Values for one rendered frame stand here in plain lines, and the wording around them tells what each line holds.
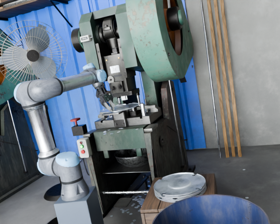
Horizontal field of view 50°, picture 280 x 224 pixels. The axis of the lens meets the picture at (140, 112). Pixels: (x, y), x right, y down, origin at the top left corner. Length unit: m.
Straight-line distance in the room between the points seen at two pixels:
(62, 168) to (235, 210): 0.86
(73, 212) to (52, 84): 0.67
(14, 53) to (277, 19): 2.43
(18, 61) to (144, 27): 1.32
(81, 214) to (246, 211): 0.82
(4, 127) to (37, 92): 1.87
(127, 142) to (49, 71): 1.05
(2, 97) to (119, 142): 1.42
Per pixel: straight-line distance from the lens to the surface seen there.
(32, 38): 2.74
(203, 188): 1.66
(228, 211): 1.38
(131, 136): 2.09
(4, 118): 3.41
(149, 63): 1.87
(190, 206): 1.38
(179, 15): 2.10
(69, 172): 1.61
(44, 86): 1.56
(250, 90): 3.28
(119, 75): 2.20
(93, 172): 2.26
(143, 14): 1.79
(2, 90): 3.16
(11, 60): 2.76
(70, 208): 1.66
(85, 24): 2.26
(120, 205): 2.13
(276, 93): 3.30
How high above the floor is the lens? 1.09
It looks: 10 degrees down
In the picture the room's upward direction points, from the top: 10 degrees counter-clockwise
